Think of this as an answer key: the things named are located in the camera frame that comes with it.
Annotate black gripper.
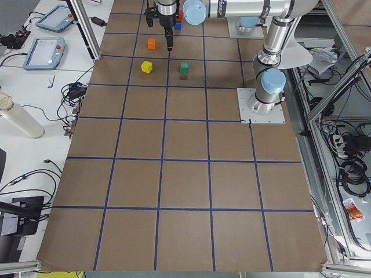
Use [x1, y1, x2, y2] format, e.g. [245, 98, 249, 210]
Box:
[158, 13, 177, 52]

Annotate red wooden block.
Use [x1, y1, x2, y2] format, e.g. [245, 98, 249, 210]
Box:
[176, 9, 183, 21]

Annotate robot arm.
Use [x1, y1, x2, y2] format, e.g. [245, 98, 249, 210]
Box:
[144, 0, 317, 115]

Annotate blue wooden block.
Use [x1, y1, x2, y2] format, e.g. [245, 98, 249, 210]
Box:
[174, 21, 182, 30]

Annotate orange wooden block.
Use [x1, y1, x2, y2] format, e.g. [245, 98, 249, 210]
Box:
[147, 38, 157, 50]

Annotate green wooden block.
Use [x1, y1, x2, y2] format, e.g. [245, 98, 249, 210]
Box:
[180, 62, 190, 74]

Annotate yellow wooden block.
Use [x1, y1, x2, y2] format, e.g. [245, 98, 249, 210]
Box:
[141, 60, 153, 74]

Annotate black power adapter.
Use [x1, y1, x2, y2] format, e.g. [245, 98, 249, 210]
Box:
[90, 16, 107, 27]

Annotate teach pendant far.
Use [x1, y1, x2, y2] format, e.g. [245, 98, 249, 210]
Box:
[35, 5, 74, 32]

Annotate teach pendant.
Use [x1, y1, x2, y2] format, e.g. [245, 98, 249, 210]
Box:
[23, 37, 66, 70]
[35, 5, 74, 32]

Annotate hex key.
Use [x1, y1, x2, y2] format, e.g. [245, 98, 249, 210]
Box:
[47, 75, 56, 89]

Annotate teach pendant near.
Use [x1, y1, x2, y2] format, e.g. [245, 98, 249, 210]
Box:
[23, 37, 66, 70]

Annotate white bottle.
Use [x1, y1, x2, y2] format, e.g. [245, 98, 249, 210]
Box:
[1, 92, 45, 139]

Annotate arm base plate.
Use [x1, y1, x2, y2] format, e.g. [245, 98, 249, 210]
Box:
[237, 88, 286, 125]
[227, 16, 264, 39]

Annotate aluminium frame post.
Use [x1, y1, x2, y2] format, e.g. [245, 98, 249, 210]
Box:
[66, 0, 101, 61]

